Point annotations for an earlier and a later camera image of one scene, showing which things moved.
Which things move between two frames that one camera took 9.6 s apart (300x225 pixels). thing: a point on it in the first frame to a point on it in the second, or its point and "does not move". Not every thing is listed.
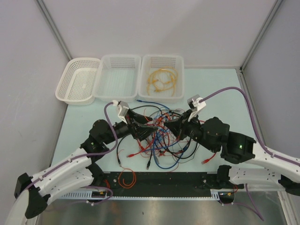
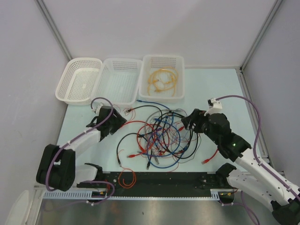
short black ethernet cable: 150,106 does not move
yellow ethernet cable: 163,69 does not move
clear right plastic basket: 161,78 does not move
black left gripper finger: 142,133 to 115,125
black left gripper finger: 139,118 to 116,116
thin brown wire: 193,157 does not move
